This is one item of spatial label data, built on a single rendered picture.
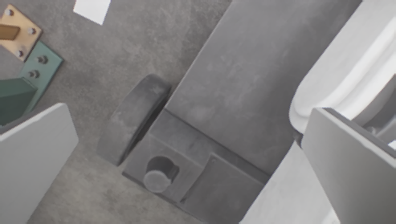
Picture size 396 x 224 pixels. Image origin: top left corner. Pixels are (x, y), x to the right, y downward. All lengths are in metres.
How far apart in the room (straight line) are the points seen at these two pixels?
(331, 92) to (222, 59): 0.17
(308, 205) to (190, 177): 0.18
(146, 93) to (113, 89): 0.21
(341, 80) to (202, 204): 0.29
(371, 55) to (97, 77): 0.53
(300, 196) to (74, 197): 0.64
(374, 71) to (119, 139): 0.33
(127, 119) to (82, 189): 0.41
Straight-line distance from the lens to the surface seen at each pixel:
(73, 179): 0.72
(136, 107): 0.35
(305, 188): 0.25
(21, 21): 0.68
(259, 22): 0.35
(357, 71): 0.23
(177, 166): 0.33
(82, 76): 0.59
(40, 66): 0.64
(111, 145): 0.37
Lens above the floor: 0.50
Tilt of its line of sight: 75 degrees down
